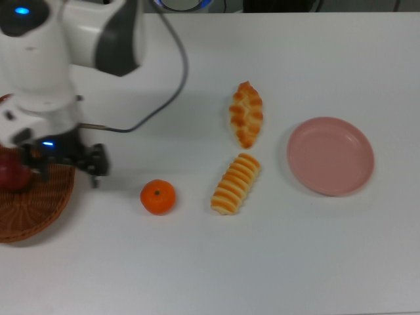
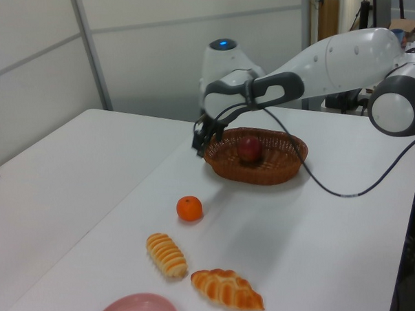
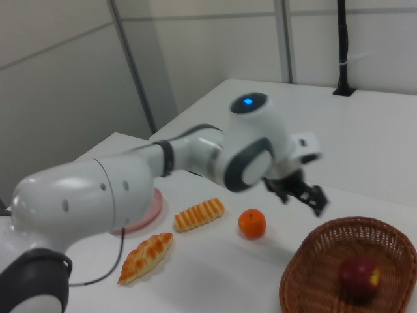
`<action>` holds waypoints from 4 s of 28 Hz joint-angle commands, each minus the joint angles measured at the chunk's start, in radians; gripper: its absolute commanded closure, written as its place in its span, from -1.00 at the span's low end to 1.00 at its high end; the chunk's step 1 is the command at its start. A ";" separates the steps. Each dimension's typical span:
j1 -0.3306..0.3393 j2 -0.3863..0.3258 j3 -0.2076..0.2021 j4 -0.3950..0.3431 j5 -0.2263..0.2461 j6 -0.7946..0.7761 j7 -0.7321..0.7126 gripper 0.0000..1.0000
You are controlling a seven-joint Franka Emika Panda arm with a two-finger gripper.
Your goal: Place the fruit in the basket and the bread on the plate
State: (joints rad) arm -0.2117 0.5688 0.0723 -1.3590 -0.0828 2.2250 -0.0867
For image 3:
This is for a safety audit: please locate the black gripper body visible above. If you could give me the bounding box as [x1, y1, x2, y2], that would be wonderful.
[263, 164, 307, 205]

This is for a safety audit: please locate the orange toy mandarin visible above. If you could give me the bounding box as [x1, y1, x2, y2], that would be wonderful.
[238, 209, 267, 240]

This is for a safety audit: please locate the red toy apple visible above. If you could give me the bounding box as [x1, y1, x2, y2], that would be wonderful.
[338, 256, 382, 298]

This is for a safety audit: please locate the ridged striped toy bread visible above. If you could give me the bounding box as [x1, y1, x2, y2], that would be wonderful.
[173, 198, 226, 233]

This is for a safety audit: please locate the brown woven basket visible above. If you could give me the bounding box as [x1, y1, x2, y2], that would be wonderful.
[279, 216, 417, 313]

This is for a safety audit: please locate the pink plate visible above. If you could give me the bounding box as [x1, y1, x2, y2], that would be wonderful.
[112, 188, 164, 234]

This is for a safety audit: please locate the braided toy bread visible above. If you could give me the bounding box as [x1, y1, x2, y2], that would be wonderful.
[117, 232, 175, 288]

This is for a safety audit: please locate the black camera stand pole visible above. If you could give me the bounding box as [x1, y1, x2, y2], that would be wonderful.
[332, 0, 356, 97]

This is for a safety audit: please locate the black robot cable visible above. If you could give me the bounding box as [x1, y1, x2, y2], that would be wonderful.
[66, 227, 127, 288]

